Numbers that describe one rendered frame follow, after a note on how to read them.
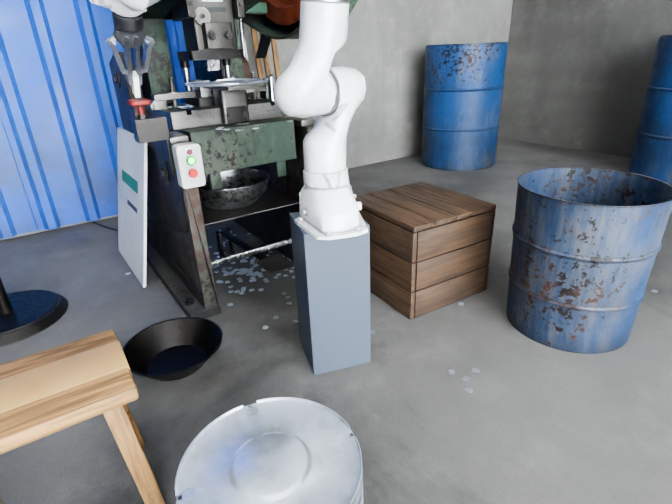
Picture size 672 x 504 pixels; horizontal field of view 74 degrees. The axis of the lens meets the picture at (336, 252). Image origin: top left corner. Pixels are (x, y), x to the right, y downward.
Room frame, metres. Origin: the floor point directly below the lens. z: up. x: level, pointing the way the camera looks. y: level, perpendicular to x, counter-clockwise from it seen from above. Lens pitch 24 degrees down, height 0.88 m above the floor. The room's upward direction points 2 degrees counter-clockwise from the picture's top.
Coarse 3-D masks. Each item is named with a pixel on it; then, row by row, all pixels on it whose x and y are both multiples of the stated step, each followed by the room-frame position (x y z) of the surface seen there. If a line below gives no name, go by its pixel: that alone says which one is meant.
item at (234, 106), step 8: (208, 88) 1.68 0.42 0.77; (216, 88) 1.61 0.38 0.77; (224, 88) 1.55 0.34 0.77; (232, 88) 1.54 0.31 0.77; (240, 88) 1.55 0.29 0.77; (248, 88) 1.57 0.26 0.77; (216, 96) 1.68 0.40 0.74; (224, 96) 1.65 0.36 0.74; (232, 96) 1.66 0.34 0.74; (240, 96) 1.68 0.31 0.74; (216, 104) 1.68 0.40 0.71; (224, 104) 1.64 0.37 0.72; (232, 104) 1.66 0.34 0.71; (240, 104) 1.68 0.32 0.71; (224, 112) 1.64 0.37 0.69; (232, 112) 1.66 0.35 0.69; (240, 112) 1.67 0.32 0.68; (248, 112) 1.69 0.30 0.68; (224, 120) 1.64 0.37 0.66; (232, 120) 1.66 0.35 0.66; (240, 120) 1.67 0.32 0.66; (248, 120) 1.69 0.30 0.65
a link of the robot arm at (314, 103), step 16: (304, 0) 1.12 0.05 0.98; (304, 16) 1.12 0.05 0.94; (320, 16) 1.10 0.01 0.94; (336, 16) 1.10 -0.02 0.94; (304, 32) 1.12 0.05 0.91; (320, 32) 1.10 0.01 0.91; (336, 32) 1.11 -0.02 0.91; (304, 48) 1.11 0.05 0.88; (320, 48) 1.10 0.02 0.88; (336, 48) 1.11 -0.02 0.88; (304, 64) 1.10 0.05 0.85; (320, 64) 1.10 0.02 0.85; (288, 80) 1.08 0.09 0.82; (304, 80) 1.08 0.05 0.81; (320, 80) 1.09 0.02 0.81; (288, 96) 1.07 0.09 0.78; (304, 96) 1.07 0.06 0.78; (320, 96) 1.10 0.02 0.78; (288, 112) 1.09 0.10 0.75; (304, 112) 1.09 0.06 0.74; (320, 112) 1.12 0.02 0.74
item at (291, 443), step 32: (224, 416) 0.62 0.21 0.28; (256, 416) 0.62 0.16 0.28; (288, 416) 0.61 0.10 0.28; (320, 416) 0.61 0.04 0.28; (192, 448) 0.55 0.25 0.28; (224, 448) 0.55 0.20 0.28; (256, 448) 0.54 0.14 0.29; (288, 448) 0.54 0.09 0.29; (320, 448) 0.54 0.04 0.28; (352, 448) 0.54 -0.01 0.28; (192, 480) 0.49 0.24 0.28; (224, 480) 0.49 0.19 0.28; (256, 480) 0.48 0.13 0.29; (288, 480) 0.48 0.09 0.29; (320, 480) 0.48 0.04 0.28; (352, 480) 0.48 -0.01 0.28
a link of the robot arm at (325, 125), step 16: (336, 80) 1.14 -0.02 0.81; (352, 80) 1.17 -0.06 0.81; (336, 96) 1.13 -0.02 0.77; (352, 96) 1.16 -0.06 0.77; (336, 112) 1.15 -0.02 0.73; (352, 112) 1.17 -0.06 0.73; (320, 128) 1.16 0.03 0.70; (336, 128) 1.14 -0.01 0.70; (304, 144) 1.15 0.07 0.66; (320, 144) 1.12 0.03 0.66; (336, 144) 1.13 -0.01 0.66; (304, 160) 1.15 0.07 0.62; (320, 160) 1.12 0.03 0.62; (336, 160) 1.13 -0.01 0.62
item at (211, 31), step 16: (208, 0) 1.74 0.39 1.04; (224, 0) 1.77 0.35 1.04; (208, 16) 1.72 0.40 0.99; (224, 16) 1.77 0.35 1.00; (192, 32) 1.73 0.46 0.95; (208, 32) 1.70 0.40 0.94; (224, 32) 1.73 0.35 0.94; (192, 48) 1.75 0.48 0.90; (208, 48) 1.70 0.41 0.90; (224, 48) 1.76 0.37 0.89
